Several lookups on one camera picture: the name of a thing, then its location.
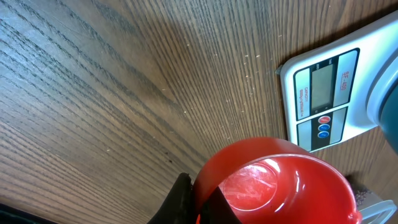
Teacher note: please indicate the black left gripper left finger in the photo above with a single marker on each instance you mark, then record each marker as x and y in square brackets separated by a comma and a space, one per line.
[177, 207]

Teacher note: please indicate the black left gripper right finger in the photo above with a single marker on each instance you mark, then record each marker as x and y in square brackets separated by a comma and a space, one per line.
[216, 210]

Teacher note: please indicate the red measuring scoop blue handle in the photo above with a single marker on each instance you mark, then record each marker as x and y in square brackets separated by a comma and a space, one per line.
[269, 180]

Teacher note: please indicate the white digital kitchen scale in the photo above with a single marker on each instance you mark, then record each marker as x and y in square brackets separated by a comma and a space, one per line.
[336, 92]

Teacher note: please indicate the blue metal bowl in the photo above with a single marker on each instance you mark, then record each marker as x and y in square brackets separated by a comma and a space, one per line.
[389, 119]

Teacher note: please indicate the clear plastic container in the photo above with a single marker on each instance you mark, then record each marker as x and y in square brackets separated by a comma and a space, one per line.
[373, 209]

